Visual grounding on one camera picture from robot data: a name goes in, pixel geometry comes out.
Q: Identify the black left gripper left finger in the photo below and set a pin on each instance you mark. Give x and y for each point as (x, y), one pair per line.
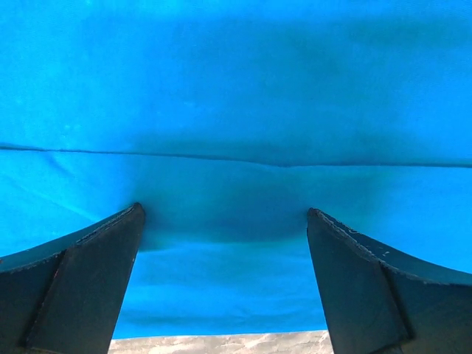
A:
(65, 295)

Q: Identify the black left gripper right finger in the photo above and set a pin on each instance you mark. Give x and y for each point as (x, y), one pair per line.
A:
(377, 299)

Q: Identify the blue t shirt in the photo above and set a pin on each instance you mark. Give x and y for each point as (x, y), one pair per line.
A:
(227, 121)

